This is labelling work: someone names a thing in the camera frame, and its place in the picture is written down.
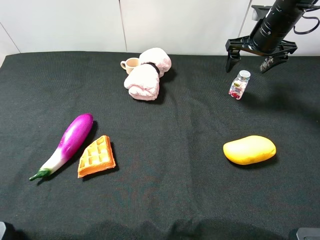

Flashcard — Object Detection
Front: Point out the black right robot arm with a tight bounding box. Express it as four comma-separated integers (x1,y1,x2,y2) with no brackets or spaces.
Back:
225,0,320,73

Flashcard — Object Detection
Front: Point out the yellow toy mango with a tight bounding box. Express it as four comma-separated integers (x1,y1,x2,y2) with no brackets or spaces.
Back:
223,135,277,166

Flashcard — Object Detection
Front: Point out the black table cloth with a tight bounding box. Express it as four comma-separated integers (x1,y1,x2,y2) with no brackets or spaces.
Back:
0,52,320,240

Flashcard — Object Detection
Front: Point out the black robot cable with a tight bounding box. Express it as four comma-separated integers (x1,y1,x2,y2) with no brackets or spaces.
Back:
293,4,320,35

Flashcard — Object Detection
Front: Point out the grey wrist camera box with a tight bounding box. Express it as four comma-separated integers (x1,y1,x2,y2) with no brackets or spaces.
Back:
251,5,271,22

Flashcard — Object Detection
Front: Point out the clear candy bottle silver cap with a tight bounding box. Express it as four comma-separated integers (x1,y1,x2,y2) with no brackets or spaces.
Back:
227,70,251,101

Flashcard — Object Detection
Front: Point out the orange toy waffle slice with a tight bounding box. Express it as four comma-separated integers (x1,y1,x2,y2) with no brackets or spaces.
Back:
77,135,116,178

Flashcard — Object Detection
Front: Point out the purple toy eggplant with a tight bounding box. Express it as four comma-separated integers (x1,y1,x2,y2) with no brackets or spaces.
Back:
29,113,94,181

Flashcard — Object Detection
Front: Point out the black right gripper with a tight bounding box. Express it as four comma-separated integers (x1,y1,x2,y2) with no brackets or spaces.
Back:
225,35,298,73

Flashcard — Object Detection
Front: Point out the beige small cup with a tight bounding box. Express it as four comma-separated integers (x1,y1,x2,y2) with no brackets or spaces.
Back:
120,57,140,75

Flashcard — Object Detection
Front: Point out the pink rolled towel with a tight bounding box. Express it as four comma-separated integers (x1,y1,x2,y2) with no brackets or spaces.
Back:
124,47,172,101

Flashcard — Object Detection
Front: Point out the grey right base corner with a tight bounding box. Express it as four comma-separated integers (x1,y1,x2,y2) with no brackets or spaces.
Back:
296,227,320,240

